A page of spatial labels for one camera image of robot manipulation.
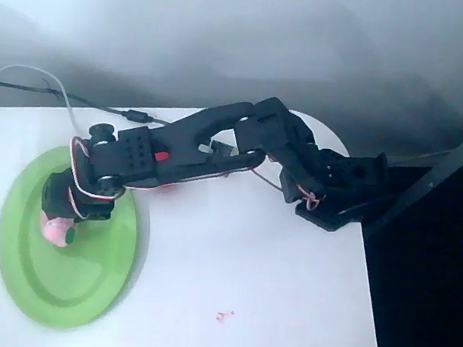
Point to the pink plush peach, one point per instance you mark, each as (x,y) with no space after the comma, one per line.
(57,231)

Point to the green controller circuit board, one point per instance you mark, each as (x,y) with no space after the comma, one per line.
(222,149)

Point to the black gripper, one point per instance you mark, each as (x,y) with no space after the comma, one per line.
(54,202)

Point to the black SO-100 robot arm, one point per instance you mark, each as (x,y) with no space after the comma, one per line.
(217,141)

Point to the red round plush fruit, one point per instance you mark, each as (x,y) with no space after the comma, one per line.
(162,156)

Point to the dark furniture beside table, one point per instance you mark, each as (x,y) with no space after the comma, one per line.
(423,288)

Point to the green oval plastic plate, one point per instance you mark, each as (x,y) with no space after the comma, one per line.
(75,266)

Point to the small red crumbs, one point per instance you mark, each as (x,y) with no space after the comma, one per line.
(224,316)

